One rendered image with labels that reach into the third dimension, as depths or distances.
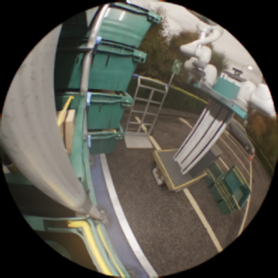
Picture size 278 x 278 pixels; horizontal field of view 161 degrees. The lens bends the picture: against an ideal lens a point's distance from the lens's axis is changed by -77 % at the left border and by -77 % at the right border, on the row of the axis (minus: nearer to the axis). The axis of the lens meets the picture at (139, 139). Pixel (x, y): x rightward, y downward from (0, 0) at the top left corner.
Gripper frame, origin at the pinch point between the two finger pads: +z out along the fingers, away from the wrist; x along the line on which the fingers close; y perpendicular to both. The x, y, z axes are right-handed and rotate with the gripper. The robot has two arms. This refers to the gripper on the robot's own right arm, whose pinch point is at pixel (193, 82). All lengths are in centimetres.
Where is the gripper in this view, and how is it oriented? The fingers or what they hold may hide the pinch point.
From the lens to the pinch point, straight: 94.8
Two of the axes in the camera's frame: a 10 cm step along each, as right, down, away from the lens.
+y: 9.1, 0.0, 4.1
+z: -2.7, 7.4, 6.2
